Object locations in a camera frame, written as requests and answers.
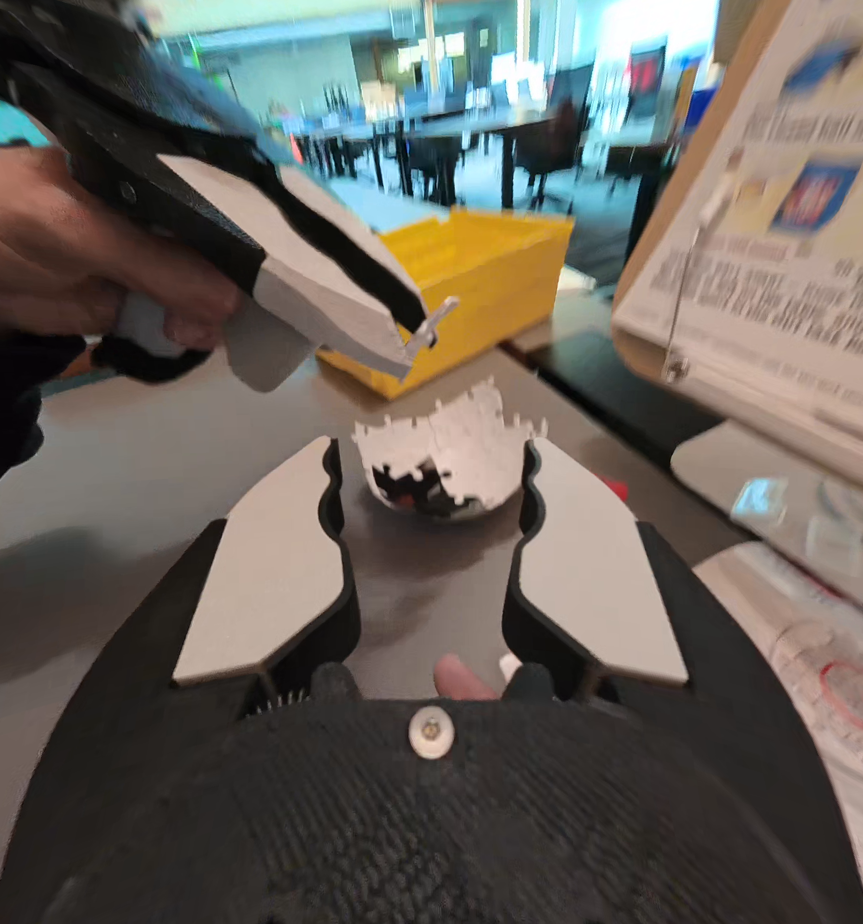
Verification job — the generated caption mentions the black office chair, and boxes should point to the black office chair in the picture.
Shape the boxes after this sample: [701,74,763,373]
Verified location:
[514,61,597,210]

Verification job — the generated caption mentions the person's left hand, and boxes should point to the person's left hand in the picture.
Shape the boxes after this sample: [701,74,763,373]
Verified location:
[0,144,243,352]

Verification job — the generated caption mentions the white puzzle piece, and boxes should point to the white puzzle piece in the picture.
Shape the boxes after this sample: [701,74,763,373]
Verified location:
[405,296,461,356]

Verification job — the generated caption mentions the dark background desk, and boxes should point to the dark background desk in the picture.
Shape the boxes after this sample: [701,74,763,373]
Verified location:
[287,108,570,210]

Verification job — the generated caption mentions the wooden sheet board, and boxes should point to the wooden sheet board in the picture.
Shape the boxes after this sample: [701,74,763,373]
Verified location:
[610,0,797,380]

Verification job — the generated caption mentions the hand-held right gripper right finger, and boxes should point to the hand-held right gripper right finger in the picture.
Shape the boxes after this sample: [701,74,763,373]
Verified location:
[502,436,691,697]

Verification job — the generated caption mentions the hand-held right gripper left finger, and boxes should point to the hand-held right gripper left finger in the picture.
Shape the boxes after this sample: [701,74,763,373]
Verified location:
[172,435,362,687]

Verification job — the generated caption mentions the person's right hand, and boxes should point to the person's right hand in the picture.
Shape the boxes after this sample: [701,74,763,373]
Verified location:
[433,653,502,703]

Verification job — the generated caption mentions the puzzle instruction leaflet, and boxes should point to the puzzle instruction leaflet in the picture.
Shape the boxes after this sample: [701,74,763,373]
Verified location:
[695,541,863,899]

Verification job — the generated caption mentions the yellow plastic bin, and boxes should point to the yellow plastic bin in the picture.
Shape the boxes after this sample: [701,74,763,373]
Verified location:
[316,205,575,400]

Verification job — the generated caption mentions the person's left forearm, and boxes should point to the person's left forearm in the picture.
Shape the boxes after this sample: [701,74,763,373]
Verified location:
[0,335,88,510]

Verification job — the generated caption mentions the printed task sheet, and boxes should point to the printed task sheet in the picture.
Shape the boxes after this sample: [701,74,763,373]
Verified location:
[612,0,863,450]

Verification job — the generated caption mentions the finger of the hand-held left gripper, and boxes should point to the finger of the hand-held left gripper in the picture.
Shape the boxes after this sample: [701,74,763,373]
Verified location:
[157,154,417,382]
[279,166,430,334]

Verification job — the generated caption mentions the partly built puzzle ball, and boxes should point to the partly built puzzle ball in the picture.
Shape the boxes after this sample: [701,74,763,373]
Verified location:
[351,379,550,522]

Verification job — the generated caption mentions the clear plastic packaging tray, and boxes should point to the clear plastic packaging tray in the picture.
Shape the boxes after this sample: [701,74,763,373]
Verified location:
[671,421,863,623]

